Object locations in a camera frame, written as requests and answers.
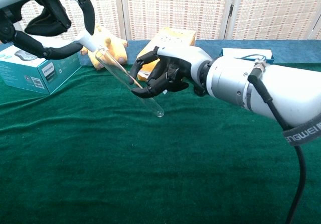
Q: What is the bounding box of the green velvet cloth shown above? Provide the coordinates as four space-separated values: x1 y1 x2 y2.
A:
0 63 321 224

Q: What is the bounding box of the teal lint roller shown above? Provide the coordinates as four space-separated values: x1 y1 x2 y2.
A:
220 47 275 65

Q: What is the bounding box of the blue table cover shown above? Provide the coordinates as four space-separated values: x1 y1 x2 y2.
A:
75 39 321 72

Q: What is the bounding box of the teal speaker product box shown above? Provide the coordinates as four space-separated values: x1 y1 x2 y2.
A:
0 43 82 95

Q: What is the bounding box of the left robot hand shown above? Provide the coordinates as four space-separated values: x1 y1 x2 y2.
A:
0 0 96 60

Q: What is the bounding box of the yellow cat tissue pack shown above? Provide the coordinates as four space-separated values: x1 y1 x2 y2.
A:
136 27 197 81

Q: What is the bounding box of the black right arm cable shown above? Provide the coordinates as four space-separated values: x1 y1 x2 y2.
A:
247 67 307 224

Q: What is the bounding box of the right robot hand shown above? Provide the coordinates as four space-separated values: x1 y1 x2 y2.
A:
130 45 214 99

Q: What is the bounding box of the yellow plush toy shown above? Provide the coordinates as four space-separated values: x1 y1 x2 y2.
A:
80 24 128 71

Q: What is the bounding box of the clear glass tube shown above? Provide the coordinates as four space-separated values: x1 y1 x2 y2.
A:
94 47 165 119

